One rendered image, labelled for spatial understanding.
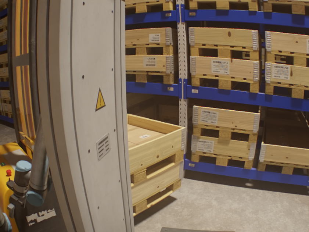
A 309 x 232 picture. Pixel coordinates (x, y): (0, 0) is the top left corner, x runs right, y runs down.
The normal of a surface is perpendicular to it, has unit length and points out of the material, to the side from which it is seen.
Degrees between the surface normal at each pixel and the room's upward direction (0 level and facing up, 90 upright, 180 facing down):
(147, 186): 90
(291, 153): 90
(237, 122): 90
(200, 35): 90
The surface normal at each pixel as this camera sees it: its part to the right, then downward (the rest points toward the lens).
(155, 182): 0.72, 0.16
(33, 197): 0.12, 0.33
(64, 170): -0.27, 0.25
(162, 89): -0.48, 0.23
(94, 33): 0.96, 0.05
